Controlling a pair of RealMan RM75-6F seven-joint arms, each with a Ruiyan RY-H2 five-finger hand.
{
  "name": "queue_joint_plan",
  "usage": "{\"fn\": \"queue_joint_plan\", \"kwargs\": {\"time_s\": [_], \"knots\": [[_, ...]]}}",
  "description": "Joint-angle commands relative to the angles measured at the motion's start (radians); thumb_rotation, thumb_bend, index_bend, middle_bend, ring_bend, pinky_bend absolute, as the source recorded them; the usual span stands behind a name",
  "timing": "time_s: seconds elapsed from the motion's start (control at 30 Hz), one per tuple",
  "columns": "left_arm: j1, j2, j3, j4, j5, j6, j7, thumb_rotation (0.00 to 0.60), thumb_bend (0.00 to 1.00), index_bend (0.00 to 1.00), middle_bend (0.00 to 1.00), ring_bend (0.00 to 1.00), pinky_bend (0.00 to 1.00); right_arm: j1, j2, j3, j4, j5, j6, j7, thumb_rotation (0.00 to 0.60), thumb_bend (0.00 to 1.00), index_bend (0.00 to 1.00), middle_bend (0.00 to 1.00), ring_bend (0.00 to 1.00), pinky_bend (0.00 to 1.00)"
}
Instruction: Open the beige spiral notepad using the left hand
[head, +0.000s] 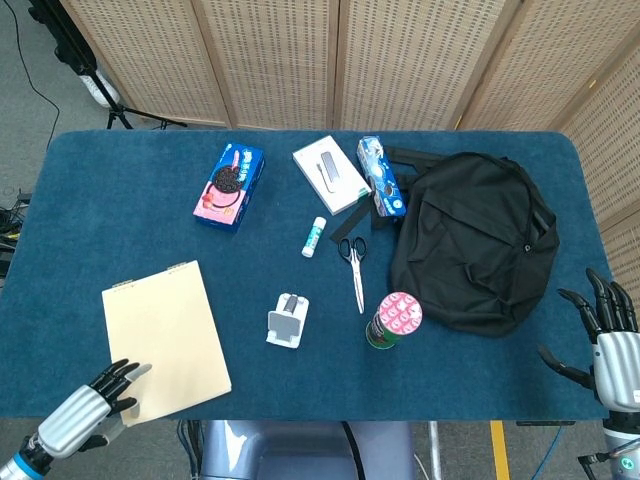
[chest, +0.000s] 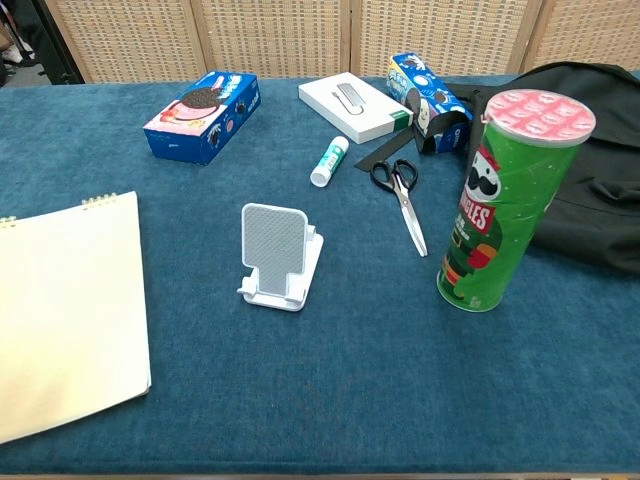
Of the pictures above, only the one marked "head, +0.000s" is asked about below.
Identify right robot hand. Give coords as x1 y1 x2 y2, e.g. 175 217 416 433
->
537 268 640 412

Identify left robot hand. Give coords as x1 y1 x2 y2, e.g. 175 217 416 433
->
37 358 153 459

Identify manila file folder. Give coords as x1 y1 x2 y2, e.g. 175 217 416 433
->
101 259 233 428

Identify small white stand device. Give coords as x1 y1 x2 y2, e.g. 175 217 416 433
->
265 292 310 350

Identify black tripod stand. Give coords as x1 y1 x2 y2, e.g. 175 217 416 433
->
27 0 189 131

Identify black backpack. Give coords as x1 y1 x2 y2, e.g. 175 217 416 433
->
329 146 561 339

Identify grey-blue robot torso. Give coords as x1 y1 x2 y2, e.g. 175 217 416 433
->
198 419 417 480

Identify blue table cloth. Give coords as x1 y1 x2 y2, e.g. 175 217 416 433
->
0 130 617 422

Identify green Pringles can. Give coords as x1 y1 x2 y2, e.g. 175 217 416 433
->
365 291 424 352

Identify pink and blue Oreo box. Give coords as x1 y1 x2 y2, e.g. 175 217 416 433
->
192 142 266 235

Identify white and green glue stick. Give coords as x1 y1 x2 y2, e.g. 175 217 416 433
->
301 216 327 259

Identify opened blue Oreo box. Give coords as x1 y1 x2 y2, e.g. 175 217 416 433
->
356 135 407 220

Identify white shoe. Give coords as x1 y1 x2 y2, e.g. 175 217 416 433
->
78 69 122 108

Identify flat white product box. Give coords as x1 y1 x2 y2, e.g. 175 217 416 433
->
292 134 373 217

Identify wooden rattan folding screen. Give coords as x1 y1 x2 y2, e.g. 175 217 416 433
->
59 0 640 301

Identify blue cable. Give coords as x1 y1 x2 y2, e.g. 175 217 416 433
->
528 424 567 480

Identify bundle of floor cables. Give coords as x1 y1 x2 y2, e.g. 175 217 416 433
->
0 187 32 284

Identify black-handled scissors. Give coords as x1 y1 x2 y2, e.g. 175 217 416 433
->
338 236 367 316

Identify black floor cable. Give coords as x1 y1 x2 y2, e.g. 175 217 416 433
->
7 0 62 151

